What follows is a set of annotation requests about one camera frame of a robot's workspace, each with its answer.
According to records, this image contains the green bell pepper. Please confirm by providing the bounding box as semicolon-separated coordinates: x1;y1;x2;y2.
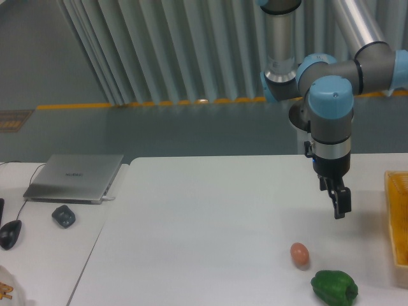
310;270;358;305

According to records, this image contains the yellow plastic basket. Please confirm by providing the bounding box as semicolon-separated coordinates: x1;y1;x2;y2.
384;171;407;268

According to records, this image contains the brown egg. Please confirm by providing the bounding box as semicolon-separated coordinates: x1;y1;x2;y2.
290;242;310;266

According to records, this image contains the silver closed laptop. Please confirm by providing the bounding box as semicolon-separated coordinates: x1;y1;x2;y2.
24;154;123;205

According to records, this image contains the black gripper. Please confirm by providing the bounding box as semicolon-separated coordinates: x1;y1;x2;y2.
312;153;351;219

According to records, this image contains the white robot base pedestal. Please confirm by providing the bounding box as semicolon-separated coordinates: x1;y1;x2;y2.
288;99;311;155

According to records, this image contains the black computer mouse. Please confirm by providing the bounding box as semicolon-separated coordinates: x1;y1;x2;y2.
1;219;22;251

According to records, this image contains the white printed bag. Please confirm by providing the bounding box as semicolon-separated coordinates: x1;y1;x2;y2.
0;265;29;306

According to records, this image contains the white folding partition screen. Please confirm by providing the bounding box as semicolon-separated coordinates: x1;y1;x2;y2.
61;1;407;106

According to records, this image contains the small black plastic holder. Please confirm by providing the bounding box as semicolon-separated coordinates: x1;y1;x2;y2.
52;205;76;229

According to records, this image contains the black device at edge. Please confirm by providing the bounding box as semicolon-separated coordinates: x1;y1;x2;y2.
0;198;4;224

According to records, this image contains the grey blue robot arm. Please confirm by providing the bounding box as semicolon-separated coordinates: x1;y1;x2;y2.
258;1;407;219

